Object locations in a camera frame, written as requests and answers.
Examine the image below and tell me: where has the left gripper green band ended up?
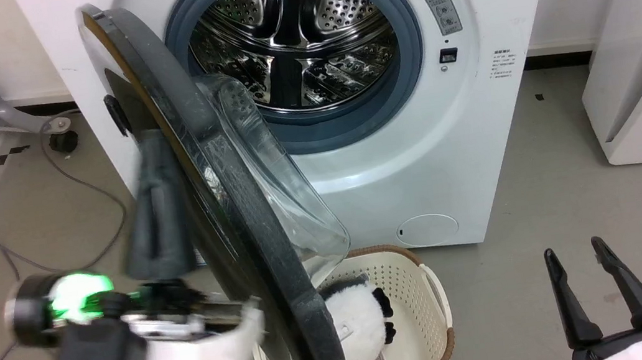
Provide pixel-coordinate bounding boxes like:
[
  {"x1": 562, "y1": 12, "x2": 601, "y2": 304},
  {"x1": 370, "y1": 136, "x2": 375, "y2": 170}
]
[{"x1": 0, "y1": 118, "x2": 272, "y2": 360}]

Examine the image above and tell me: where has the black round glass washer door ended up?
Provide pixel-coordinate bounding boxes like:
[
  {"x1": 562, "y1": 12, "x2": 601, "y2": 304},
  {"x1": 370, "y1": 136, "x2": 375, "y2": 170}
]
[{"x1": 75, "y1": 0, "x2": 368, "y2": 360}]

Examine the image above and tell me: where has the white front-load washing machine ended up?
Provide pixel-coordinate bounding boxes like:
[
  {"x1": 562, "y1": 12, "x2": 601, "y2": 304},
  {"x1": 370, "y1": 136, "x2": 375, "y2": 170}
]
[{"x1": 14, "y1": 0, "x2": 598, "y2": 303}]

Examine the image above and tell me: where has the cream plastic laundry basket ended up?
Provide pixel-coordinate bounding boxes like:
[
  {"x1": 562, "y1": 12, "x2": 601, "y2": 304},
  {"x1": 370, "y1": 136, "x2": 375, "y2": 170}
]
[{"x1": 240, "y1": 237, "x2": 458, "y2": 360}]

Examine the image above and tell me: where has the round white filter cover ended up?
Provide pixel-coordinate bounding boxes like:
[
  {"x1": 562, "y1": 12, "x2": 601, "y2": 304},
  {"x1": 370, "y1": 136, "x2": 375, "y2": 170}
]
[{"x1": 394, "y1": 210, "x2": 462, "y2": 251}]

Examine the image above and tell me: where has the panda plush toy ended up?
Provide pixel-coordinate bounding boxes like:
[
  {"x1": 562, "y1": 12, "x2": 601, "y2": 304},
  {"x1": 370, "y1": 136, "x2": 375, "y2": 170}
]
[{"x1": 316, "y1": 270, "x2": 401, "y2": 360}]

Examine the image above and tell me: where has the small printed text label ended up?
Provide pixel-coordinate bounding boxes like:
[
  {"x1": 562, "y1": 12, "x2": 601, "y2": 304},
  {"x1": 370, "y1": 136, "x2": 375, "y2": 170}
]
[{"x1": 491, "y1": 47, "x2": 516, "y2": 81}]

